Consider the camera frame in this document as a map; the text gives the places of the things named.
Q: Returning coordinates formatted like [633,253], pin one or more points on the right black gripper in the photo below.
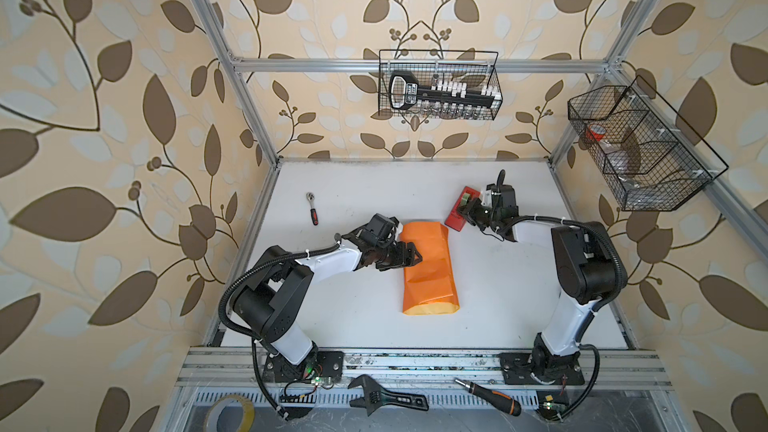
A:
[469,211]

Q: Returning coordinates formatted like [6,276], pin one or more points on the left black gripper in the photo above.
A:
[403,261]

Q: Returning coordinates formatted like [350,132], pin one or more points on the yellow orange wrapping paper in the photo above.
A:
[429,287]

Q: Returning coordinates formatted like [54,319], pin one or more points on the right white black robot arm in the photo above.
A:
[589,270]

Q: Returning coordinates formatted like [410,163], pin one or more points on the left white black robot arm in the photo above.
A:
[264,302]

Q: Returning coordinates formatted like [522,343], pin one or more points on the red tape dispenser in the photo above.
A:
[455,220]

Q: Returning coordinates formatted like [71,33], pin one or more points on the black socket set holder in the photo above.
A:
[404,92]

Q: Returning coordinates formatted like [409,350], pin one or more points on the black adjustable wrench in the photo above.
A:
[375,396]

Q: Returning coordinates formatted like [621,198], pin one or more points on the red cap in basket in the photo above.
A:
[594,133]

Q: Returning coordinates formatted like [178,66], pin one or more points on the black orange screwdriver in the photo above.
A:
[500,401]

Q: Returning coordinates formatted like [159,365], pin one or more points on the clear packing tape roll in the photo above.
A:
[233,412]

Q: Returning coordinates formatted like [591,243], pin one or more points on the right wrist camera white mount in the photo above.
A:
[493,190]

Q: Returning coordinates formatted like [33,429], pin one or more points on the small red-handled ratchet wrench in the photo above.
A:
[313,212]

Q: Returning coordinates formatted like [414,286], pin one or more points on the black wire basket back wall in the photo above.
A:
[473,67]

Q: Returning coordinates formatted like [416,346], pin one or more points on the black wire basket wall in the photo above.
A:
[473,67]
[652,158]

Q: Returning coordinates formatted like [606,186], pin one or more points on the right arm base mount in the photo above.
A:
[541,367]

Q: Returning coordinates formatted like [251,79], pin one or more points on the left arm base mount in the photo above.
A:
[303,366]

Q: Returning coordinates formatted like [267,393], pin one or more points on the black wire basket right wall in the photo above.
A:
[652,158]

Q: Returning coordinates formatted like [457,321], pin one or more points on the aluminium front rail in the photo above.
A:
[408,368]

